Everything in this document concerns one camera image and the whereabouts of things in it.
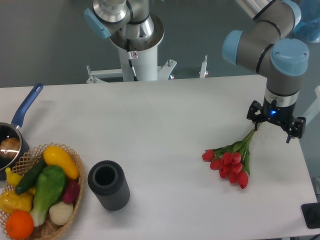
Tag dark grey ribbed vase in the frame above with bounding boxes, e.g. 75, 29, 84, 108
87, 160, 131, 211

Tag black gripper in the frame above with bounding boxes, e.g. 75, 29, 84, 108
246, 99, 306, 144

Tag small yellow pear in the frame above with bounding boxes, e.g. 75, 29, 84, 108
5, 167, 22, 188

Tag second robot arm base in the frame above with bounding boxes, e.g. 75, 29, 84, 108
83, 0, 154, 39

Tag yellow bell pepper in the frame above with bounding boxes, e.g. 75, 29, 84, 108
0, 190, 33, 215

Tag blue handled saucepan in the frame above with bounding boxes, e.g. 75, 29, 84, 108
0, 83, 44, 181

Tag woven wicker basket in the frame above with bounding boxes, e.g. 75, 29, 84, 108
0, 143, 85, 240

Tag black cable on pedestal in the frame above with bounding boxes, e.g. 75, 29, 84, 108
126, 38, 139, 82

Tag fried food piece in pan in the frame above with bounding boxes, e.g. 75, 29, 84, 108
0, 137, 20, 159

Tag yellow squash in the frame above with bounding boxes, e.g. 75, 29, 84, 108
43, 145, 80, 180

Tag green lettuce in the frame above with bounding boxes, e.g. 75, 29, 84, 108
30, 165, 67, 227

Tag black device at table edge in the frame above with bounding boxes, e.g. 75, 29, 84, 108
301, 202, 320, 229

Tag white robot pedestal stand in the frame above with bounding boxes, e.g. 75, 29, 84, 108
86, 13, 177, 84

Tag purple red onion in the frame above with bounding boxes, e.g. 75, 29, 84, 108
61, 180, 80, 204

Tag orange fruit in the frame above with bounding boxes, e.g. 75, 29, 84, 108
5, 210, 34, 240

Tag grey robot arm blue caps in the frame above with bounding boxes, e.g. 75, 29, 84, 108
222, 0, 309, 143

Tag red tulip bouquet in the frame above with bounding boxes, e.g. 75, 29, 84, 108
201, 129, 256, 189

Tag white garlic bulb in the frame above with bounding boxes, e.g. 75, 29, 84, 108
49, 201, 74, 226

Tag green cucumber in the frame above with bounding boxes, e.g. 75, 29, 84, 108
14, 158, 47, 195

